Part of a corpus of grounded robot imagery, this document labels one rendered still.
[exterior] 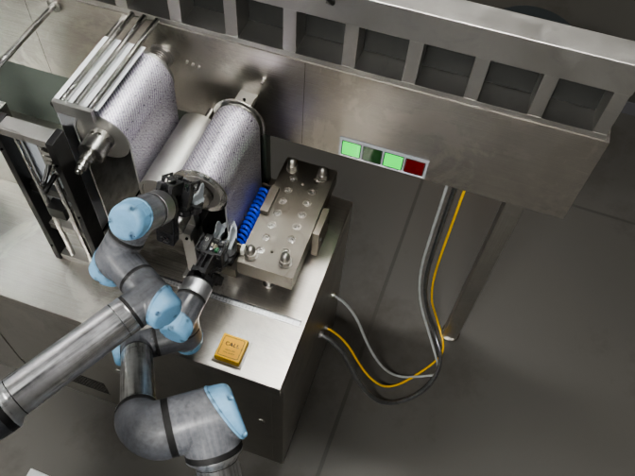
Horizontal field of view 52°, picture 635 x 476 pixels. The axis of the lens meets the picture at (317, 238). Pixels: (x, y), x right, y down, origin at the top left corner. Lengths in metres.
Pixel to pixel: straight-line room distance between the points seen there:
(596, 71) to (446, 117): 0.36
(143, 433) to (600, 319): 2.30
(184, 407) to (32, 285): 0.83
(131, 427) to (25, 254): 0.87
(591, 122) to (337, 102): 0.61
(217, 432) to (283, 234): 0.69
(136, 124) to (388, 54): 0.64
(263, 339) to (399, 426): 1.04
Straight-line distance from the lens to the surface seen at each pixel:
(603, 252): 3.38
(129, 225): 1.28
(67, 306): 1.94
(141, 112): 1.67
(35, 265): 2.04
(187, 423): 1.30
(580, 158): 1.70
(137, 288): 1.28
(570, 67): 1.53
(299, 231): 1.82
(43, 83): 2.25
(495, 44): 1.52
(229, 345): 1.77
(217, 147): 1.64
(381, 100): 1.67
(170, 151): 1.76
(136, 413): 1.34
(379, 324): 2.86
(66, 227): 1.88
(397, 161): 1.80
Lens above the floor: 2.53
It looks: 56 degrees down
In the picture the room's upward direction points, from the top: 5 degrees clockwise
